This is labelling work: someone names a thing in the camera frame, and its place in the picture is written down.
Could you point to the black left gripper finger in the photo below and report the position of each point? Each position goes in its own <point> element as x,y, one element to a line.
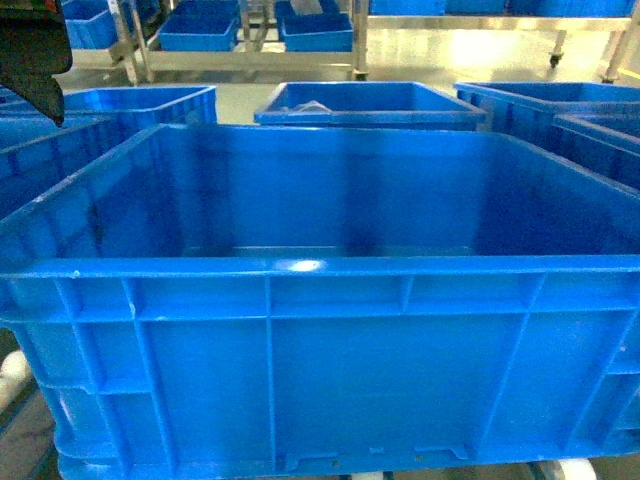
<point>35,48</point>

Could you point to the large blue plastic crate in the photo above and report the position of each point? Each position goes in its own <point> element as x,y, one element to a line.
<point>229,301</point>

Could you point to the steel roller flow shelf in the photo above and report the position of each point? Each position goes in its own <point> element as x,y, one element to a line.
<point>28,450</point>

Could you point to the background steel rack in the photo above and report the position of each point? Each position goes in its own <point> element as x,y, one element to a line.
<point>142,57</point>

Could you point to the blue bin left neighbour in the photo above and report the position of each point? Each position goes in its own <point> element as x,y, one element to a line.
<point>36,154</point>

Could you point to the blue bin neighbour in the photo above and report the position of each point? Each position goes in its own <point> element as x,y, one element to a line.
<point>593,125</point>
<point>36,154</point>

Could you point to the background blue bin left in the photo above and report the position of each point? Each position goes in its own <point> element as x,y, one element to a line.
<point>201,26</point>

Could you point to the background blue bin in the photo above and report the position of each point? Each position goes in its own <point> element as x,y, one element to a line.
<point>201,26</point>
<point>328,31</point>

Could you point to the blue bin with clear bags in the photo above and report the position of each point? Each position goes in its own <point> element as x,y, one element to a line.
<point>368,104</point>

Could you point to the background blue bin right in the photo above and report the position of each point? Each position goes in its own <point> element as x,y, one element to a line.
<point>328,31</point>

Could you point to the blue bin right neighbour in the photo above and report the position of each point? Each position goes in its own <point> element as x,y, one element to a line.
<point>593,125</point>

